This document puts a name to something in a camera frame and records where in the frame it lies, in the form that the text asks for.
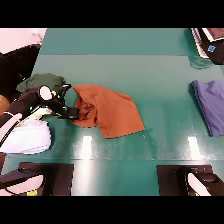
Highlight purple T-shirt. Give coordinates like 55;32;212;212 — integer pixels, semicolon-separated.
190;79;224;138

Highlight dark green garment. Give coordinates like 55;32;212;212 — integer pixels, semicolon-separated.
15;73;68;94

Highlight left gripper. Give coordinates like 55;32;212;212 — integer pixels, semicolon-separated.
55;103;80;121

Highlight white garment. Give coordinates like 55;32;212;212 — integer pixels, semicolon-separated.
0;118;53;155

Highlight orange T-shirt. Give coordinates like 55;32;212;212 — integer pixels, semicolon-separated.
70;83;146;140

